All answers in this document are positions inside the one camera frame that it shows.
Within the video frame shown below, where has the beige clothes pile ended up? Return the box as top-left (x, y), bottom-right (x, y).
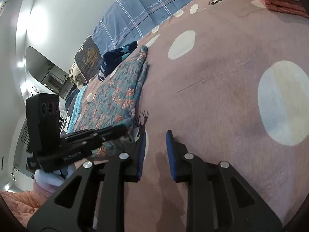
top-left (68, 62), bottom-right (88, 89)

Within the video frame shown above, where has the person's left hand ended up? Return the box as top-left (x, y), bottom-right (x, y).
top-left (36, 165), bottom-right (75, 186)

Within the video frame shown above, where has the blue plaid cloth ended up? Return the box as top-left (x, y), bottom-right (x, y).
top-left (91, 0), bottom-right (219, 55)

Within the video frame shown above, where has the pink folded garment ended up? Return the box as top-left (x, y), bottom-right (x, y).
top-left (251, 0), bottom-right (309, 19)

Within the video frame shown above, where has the salmon fleece clothing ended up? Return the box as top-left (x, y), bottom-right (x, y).
top-left (0, 190), bottom-right (42, 225)

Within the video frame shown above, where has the dark blue fluffy throw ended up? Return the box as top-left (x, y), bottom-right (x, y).
top-left (65, 88), bottom-right (80, 113)

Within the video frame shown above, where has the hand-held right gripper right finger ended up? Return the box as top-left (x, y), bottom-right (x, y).
top-left (165, 130), bottom-right (283, 232)

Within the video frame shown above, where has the navy star blanket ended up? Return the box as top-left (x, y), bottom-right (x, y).
top-left (98, 41), bottom-right (138, 82)

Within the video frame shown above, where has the pink polka dot quilt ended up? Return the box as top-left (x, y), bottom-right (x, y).
top-left (59, 0), bottom-right (309, 232)

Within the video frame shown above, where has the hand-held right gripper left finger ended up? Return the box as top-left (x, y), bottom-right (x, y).
top-left (26, 130), bottom-right (147, 232)

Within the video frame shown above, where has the floral shirt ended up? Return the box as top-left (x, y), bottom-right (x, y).
top-left (72, 45), bottom-right (149, 161)

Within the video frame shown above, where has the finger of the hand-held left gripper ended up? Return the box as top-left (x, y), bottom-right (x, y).
top-left (37, 135), bottom-right (126, 172)
top-left (60, 125), bottom-right (127, 145)

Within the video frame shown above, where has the dark tree print pillow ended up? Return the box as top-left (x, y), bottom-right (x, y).
top-left (74, 35), bottom-right (102, 83)

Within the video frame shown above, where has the person's left forearm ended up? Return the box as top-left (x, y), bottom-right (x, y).
top-left (32, 174), bottom-right (56, 199)

